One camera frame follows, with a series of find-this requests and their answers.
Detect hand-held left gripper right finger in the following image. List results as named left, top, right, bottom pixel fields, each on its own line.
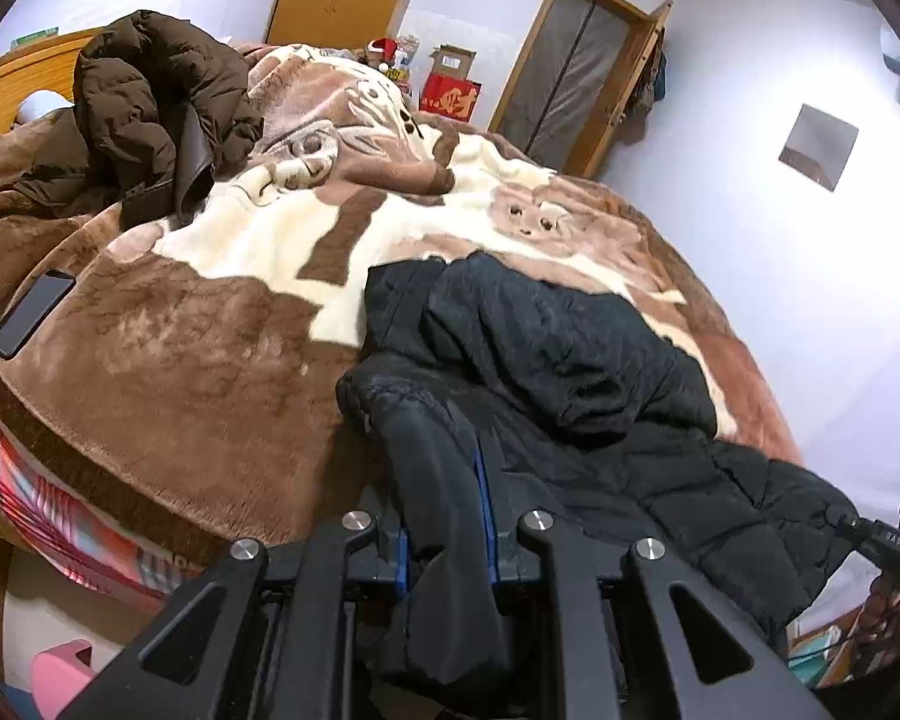
left=474, top=457, right=833, bottom=720

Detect white pillow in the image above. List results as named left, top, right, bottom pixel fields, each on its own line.
left=13, top=90, right=74, bottom=126

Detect pink plastic stool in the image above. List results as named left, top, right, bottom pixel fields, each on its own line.
left=28, top=637, right=97, bottom=710

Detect black smartphone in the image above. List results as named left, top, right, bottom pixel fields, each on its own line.
left=0, top=268, right=78, bottom=360

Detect person's right hand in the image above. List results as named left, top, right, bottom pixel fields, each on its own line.
left=861, top=585, right=900, bottom=662

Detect black puffer jacket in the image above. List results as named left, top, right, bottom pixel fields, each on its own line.
left=336, top=251, right=868, bottom=698

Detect brown puffer jacket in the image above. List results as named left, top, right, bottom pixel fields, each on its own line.
left=13, top=10, right=265, bottom=230

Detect open cardboard box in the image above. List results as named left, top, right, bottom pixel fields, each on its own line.
left=428, top=45, right=478, bottom=85

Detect wooden headboard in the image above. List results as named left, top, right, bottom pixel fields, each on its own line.
left=0, top=28, right=107, bottom=151

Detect wooden framed door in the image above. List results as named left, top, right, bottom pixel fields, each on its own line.
left=487, top=0, right=674, bottom=181

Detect red plaid bed sheet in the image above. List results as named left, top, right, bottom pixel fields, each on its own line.
left=0, top=382, right=200, bottom=616

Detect hanging bags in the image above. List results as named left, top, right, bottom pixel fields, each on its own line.
left=621, top=45, right=668, bottom=130

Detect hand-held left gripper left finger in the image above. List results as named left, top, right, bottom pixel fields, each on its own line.
left=60, top=510, right=410, bottom=720

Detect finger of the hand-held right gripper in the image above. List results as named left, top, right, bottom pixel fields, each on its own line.
left=825, top=504, right=875, bottom=545

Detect brown printed plush blanket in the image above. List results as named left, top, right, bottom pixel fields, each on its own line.
left=0, top=41, right=805, bottom=565

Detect red gift box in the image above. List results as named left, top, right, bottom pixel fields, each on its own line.
left=419, top=75, right=483, bottom=122

